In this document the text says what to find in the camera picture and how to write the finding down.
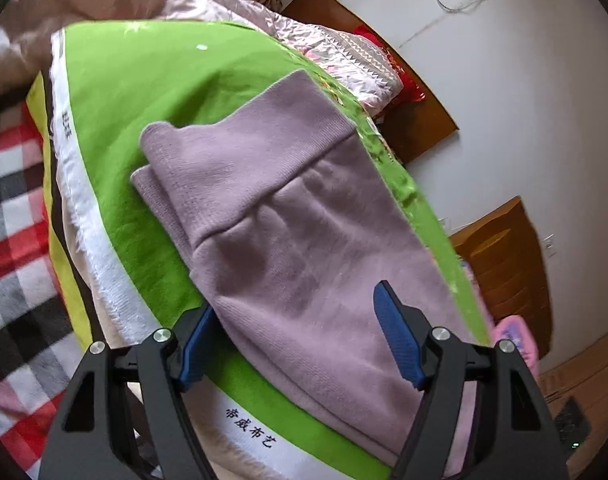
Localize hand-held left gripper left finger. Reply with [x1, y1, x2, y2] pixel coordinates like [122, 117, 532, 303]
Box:
[38, 304, 220, 480]

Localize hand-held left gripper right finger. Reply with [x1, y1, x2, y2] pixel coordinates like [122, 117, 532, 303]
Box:
[373, 280, 570, 480]

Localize mauve pants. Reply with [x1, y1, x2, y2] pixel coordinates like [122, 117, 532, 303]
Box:
[130, 69, 498, 479]

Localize folded pink floral quilt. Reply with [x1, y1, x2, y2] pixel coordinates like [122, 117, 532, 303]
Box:
[491, 314, 540, 377]

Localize ribbed wooden headboard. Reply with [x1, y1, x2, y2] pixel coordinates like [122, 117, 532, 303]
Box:
[449, 196, 553, 359]

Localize light wooden wardrobe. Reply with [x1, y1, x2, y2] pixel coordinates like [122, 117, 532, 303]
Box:
[536, 329, 608, 479]

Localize black device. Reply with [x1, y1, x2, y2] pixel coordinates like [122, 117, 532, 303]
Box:
[553, 397, 593, 454]

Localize plaid bed sheet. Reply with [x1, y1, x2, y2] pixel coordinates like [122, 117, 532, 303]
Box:
[0, 99, 93, 480]

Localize plain wooden headboard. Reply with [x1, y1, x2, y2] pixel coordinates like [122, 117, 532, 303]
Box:
[281, 0, 459, 165]

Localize red pillow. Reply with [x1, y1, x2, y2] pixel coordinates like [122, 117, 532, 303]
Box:
[353, 27, 428, 104]

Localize green printed bed cloth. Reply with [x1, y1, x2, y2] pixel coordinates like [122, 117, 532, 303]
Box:
[26, 19, 493, 480]

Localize pink zigzag patterned quilt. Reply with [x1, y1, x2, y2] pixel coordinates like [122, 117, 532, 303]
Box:
[0, 0, 403, 112]

